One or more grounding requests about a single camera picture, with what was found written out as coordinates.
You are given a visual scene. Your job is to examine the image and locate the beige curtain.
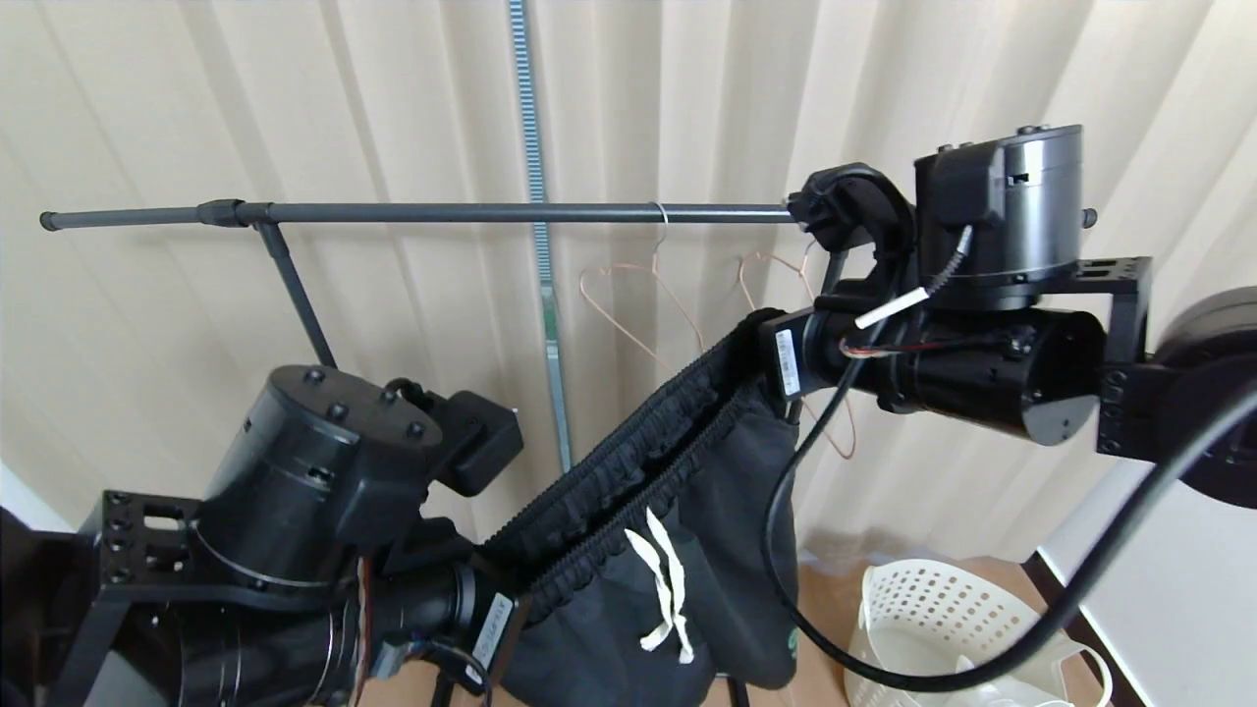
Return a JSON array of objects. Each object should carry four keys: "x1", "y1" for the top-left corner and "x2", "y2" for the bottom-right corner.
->
[{"x1": 0, "y1": 0, "x2": 1257, "y2": 590}]

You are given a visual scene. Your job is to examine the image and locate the black clothes rack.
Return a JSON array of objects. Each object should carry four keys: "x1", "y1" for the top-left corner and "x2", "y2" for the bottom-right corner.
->
[{"x1": 39, "y1": 199, "x2": 1098, "y2": 707}]

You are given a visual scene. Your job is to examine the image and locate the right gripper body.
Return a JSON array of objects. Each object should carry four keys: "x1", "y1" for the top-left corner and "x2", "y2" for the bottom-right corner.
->
[{"x1": 758, "y1": 304, "x2": 1108, "y2": 449}]

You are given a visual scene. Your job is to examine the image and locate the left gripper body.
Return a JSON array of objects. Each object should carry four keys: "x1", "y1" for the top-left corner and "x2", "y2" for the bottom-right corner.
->
[{"x1": 167, "y1": 535, "x2": 536, "y2": 707}]

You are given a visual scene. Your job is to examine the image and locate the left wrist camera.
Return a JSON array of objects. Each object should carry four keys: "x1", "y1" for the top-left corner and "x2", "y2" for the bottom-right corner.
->
[{"x1": 383, "y1": 378, "x2": 525, "y2": 580}]

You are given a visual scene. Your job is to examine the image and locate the black shorts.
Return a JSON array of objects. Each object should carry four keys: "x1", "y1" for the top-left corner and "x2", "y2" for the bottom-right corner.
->
[{"x1": 476, "y1": 307, "x2": 802, "y2": 707}]

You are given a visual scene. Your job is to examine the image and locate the pink clothes hanger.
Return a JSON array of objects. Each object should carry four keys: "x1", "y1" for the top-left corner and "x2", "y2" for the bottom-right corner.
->
[
  {"x1": 578, "y1": 202, "x2": 710, "y2": 380},
  {"x1": 738, "y1": 241, "x2": 858, "y2": 462}
]

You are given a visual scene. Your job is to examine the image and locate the white laundry basket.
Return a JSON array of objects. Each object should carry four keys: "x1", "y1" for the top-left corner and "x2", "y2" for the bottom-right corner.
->
[{"x1": 845, "y1": 558, "x2": 1117, "y2": 707}]

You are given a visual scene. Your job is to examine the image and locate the black cable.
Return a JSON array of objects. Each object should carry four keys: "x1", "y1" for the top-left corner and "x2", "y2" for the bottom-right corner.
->
[{"x1": 762, "y1": 324, "x2": 1257, "y2": 694}]

